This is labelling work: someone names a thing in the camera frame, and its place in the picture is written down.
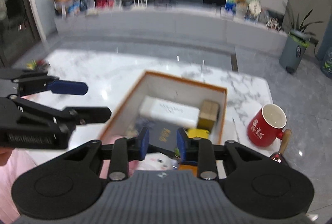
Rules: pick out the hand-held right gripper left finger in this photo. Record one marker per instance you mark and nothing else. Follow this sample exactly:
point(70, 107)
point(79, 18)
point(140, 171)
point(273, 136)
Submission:
point(143, 144)

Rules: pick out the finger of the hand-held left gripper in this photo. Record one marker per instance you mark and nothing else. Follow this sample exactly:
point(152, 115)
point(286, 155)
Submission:
point(90, 113)
point(70, 88)

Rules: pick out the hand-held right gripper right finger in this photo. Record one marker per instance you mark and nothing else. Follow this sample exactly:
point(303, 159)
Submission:
point(181, 146)

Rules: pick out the dark blue book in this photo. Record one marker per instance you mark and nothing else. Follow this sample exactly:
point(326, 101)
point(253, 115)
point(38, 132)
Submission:
point(162, 135)

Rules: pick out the white pink striped plush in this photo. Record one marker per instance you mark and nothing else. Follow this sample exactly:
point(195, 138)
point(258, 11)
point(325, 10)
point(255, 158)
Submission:
point(158, 161)

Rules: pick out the long white box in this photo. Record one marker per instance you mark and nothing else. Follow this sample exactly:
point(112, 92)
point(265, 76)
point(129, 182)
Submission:
point(168, 111)

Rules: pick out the small brown cardboard box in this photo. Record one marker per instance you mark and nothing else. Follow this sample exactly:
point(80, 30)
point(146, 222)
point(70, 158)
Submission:
point(208, 115)

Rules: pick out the orange shoe box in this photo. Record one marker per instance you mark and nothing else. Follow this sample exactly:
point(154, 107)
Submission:
point(160, 86)

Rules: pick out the person's left hand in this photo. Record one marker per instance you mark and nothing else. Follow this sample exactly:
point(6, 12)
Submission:
point(5, 156)

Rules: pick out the small yellow box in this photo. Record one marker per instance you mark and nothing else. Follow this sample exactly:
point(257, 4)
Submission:
point(198, 133)

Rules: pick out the colourful feather toy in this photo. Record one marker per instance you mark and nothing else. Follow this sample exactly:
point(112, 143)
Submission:
point(39, 65)

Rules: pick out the smartphone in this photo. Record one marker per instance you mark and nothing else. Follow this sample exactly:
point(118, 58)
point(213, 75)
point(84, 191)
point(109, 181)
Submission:
point(278, 158)

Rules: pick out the glass sliding door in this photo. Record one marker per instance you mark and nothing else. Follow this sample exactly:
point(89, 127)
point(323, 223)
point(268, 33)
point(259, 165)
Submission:
point(15, 6)

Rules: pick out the marble television stand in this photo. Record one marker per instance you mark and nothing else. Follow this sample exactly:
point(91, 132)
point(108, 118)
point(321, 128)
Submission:
point(155, 21)

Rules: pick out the grey trash bin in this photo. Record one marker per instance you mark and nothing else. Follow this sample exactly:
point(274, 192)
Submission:
point(293, 55)

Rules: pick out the printed card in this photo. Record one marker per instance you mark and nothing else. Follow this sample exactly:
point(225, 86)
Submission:
point(229, 3)

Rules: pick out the black white toy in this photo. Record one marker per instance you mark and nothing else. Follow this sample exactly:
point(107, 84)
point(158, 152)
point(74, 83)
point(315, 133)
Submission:
point(273, 22)

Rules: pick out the white round sign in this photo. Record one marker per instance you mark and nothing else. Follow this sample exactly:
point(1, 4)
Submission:
point(255, 7)

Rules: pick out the clear water jug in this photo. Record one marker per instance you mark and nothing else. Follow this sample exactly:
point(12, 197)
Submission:
point(327, 63)

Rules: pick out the long leaf green plant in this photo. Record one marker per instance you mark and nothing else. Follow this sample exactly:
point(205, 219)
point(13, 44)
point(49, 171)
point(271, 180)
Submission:
point(300, 24)

